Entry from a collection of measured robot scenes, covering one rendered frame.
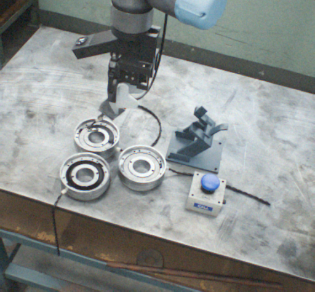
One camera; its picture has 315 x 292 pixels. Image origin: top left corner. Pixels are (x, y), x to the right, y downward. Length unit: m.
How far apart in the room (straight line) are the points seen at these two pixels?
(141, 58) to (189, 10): 0.18
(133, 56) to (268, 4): 1.69
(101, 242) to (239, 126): 0.47
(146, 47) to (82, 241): 0.57
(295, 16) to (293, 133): 1.38
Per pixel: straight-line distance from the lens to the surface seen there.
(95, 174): 0.87
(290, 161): 1.04
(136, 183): 0.85
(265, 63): 2.58
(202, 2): 0.60
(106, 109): 0.87
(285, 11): 2.41
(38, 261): 1.70
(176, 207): 0.87
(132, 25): 0.70
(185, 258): 1.10
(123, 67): 0.75
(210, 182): 0.83
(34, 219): 1.14
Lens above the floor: 1.52
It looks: 46 degrees down
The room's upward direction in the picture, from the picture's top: 10 degrees clockwise
